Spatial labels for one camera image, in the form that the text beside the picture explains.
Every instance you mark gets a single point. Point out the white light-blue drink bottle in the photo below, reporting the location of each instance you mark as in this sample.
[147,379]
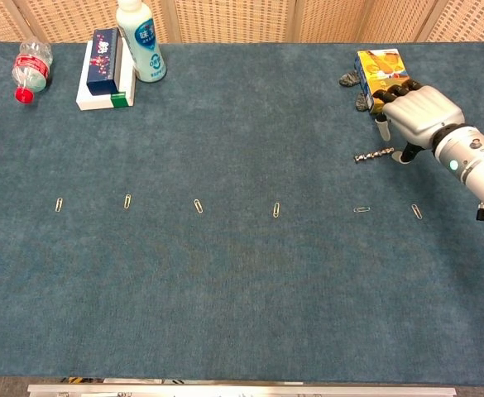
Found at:
[144,49]

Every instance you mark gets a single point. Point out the grey knitted glove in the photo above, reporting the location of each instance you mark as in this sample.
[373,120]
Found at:
[349,78]

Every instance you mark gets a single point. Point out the clear plastic bottle red cap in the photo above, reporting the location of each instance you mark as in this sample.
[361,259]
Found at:
[32,66]

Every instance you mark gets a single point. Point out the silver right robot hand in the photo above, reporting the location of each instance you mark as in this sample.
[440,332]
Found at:
[419,113]

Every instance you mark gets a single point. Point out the dark blue printed carton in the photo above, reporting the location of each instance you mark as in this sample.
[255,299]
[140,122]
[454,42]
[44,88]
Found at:
[103,62]

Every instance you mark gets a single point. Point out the teal felt table cover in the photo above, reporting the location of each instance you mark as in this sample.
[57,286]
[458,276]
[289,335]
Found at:
[241,289]

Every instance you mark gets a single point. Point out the woven rattan folding screen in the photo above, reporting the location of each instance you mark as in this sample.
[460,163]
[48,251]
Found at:
[233,20]

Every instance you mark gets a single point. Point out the silver paper clip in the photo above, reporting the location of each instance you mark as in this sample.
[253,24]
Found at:
[416,211]
[276,210]
[362,209]
[58,204]
[198,206]
[127,201]

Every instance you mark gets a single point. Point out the white flat box green corner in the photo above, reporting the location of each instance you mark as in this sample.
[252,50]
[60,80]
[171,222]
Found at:
[101,102]

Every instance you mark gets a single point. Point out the yellow snack box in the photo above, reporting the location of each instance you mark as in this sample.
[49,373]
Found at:
[380,66]

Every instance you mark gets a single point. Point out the aluminium profile rail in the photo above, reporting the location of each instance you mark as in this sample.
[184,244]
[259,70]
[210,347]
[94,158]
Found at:
[241,390]

